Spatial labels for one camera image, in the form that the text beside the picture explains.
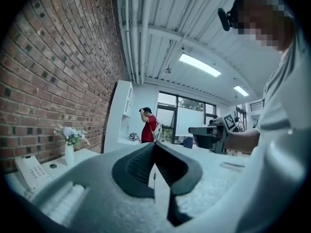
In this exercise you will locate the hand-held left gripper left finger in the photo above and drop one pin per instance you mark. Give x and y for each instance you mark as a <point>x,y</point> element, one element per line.
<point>102,203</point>

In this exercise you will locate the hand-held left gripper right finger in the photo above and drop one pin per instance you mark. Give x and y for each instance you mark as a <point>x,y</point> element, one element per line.
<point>178,173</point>

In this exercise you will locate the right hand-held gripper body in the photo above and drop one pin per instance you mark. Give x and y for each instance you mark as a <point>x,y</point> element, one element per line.
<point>222,139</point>

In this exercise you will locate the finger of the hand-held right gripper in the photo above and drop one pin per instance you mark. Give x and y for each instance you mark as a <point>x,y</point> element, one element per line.
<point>202,136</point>

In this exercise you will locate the person's right forearm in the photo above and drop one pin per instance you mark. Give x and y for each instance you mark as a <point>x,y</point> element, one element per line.
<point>243,141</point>

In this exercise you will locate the blue chair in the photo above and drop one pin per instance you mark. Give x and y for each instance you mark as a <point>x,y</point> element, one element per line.
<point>188,142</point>

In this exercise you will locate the black-framed window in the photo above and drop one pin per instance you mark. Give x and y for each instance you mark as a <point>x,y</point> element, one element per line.
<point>187,120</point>

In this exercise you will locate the white side desk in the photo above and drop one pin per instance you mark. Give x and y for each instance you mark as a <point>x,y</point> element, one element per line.
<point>80,155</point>

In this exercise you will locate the small ceiling light panel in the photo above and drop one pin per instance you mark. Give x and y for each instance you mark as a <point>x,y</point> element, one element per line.
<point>241,90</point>

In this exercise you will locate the white vase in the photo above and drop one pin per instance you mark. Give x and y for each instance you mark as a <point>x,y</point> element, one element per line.
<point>69,155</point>

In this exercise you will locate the person's white shirt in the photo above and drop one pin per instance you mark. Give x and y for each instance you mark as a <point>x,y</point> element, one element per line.
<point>279,110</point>

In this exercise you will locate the long ceiling light panel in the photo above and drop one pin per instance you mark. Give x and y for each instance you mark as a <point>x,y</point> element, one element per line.
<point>199,64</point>

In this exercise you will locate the pale flower bouquet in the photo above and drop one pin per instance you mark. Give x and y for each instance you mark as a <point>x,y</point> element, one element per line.
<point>71,133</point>

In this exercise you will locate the white desk telephone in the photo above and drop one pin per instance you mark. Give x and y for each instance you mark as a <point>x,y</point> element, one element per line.
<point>30,172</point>

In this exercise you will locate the white cabinet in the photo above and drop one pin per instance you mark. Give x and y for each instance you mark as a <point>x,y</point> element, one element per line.
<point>116,120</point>

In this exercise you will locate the white ceiling pipe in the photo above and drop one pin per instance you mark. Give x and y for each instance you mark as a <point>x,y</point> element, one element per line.
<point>143,33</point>
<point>134,40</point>

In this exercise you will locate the person's head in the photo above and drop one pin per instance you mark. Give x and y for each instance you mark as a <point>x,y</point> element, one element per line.
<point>262,21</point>

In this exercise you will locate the wall air vent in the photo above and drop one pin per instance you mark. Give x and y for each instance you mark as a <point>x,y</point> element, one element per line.
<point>256,105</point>

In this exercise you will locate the black head-worn camera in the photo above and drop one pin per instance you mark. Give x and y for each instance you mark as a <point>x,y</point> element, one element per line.
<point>224,19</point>

